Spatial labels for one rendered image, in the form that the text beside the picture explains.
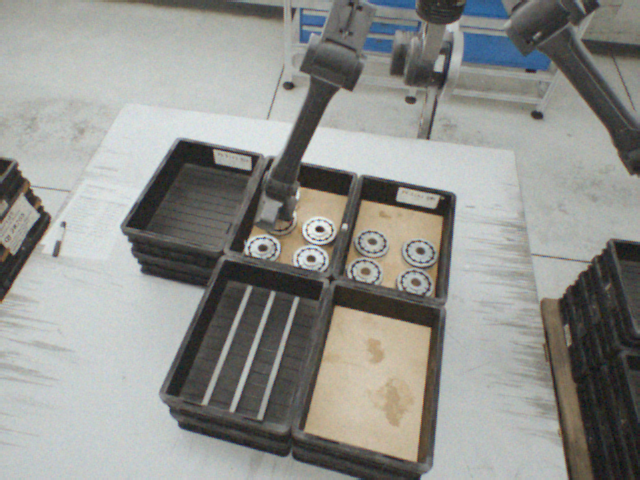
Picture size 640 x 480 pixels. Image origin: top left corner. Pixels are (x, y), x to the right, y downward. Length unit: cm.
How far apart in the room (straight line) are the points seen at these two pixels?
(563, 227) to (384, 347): 182
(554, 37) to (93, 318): 133
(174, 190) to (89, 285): 39
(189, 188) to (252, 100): 177
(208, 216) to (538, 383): 107
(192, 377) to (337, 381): 35
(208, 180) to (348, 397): 83
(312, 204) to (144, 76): 231
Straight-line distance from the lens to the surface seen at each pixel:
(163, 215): 155
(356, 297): 127
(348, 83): 95
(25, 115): 356
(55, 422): 146
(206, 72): 360
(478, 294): 160
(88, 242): 173
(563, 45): 100
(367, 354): 127
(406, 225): 152
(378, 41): 319
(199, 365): 127
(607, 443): 205
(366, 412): 122
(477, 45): 323
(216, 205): 155
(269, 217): 120
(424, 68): 156
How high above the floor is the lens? 198
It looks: 53 degrees down
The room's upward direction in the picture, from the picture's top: 4 degrees clockwise
